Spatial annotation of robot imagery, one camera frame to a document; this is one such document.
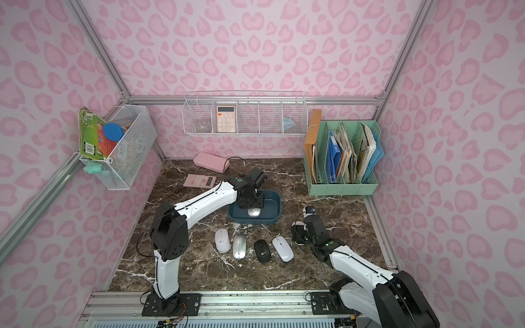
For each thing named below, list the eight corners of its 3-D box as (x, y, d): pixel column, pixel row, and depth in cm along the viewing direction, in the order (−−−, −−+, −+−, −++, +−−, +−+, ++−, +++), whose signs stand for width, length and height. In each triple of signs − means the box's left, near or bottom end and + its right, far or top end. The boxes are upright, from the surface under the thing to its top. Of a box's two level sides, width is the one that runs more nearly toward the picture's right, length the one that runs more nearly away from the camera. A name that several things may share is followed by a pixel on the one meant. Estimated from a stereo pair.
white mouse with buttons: (218, 255, 87) (216, 253, 84) (214, 233, 93) (213, 230, 91) (231, 251, 88) (230, 249, 85) (227, 229, 94) (226, 226, 92)
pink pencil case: (189, 163, 121) (188, 161, 119) (200, 152, 128) (199, 149, 126) (222, 175, 115) (221, 172, 114) (231, 162, 122) (231, 159, 120)
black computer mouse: (260, 266, 84) (260, 264, 81) (252, 244, 89) (252, 242, 87) (273, 260, 85) (273, 258, 83) (264, 239, 91) (264, 236, 89)
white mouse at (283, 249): (284, 265, 84) (284, 264, 82) (270, 241, 90) (270, 239, 89) (296, 258, 85) (296, 256, 84) (281, 235, 92) (281, 232, 90)
